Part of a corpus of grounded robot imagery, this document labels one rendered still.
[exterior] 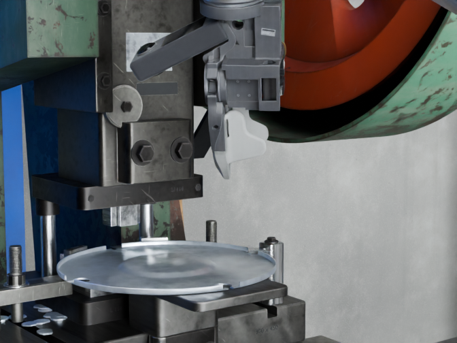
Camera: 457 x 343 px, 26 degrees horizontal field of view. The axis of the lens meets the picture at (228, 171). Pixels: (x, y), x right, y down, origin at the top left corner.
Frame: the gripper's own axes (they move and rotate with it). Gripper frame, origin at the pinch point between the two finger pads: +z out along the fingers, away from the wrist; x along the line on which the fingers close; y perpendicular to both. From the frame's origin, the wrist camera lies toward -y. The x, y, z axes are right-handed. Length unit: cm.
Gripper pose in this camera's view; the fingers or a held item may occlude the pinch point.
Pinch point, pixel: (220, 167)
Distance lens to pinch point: 113.7
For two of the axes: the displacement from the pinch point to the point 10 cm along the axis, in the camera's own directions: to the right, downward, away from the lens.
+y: 9.9, 0.2, -1.2
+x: 1.1, -4.5, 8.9
